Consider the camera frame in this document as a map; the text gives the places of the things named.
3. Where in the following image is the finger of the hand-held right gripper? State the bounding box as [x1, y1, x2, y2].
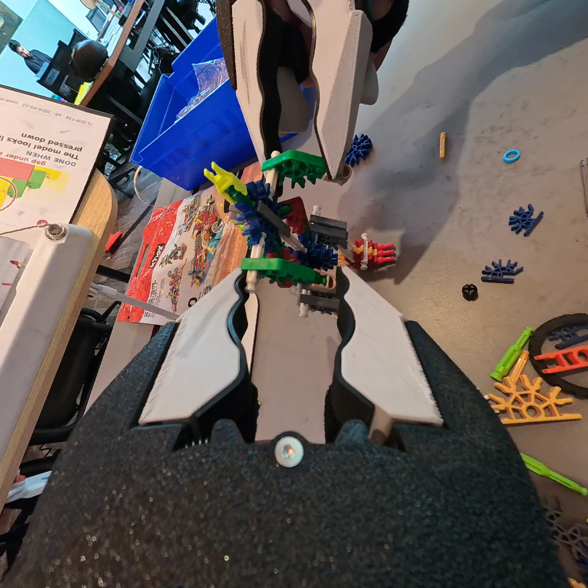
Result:
[287, 0, 374, 177]
[231, 0, 283, 172]

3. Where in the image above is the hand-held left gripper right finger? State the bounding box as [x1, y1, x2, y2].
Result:
[328, 266, 444, 445]

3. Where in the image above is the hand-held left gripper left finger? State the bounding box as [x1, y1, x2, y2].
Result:
[138, 268, 251, 425]

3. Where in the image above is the multicoloured construction toy model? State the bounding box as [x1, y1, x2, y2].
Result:
[230, 149, 398, 320]

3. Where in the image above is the yellow clip connector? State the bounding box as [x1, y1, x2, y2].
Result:
[203, 161, 249, 203]

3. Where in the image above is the lime green rod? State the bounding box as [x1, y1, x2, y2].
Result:
[490, 327, 534, 382]
[521, 452, 588, 497]

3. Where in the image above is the clear plastic bag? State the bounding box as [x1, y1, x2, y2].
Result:
[177, 62, 230, 120]

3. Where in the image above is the large blue snowflake connector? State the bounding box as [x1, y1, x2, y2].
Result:
[345, 134, 374, 167]

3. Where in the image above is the blue plastic bin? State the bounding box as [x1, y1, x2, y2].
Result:
[130, 18, 299, 191]

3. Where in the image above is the K'nex instruction bag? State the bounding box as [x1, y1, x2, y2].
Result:
[117, 163, 262, 324]

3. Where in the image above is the wood-edged desk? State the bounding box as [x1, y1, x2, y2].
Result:
[80, 0, 148, 106]

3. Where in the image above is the black office chair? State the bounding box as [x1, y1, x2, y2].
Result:
[28, 308, 115, 444]

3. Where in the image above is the small blue fan connector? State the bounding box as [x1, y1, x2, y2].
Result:
[481, 259, 524, 284]
[508, 203, 545, 237]

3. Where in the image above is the black rubber tyre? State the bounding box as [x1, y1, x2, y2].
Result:
[527, 313, 588, 399]

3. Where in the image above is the large yellow fan connector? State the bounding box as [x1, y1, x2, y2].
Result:
[487, 374, 583, 425]

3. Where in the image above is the orange connector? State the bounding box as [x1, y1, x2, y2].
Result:
[533, 347, 588, 375]

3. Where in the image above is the printed white board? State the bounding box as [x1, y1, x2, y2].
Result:
[0, 85, 113, 235]

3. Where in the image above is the dark grey snowflake connector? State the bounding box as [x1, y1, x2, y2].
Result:
[544, 496, 588, 552]

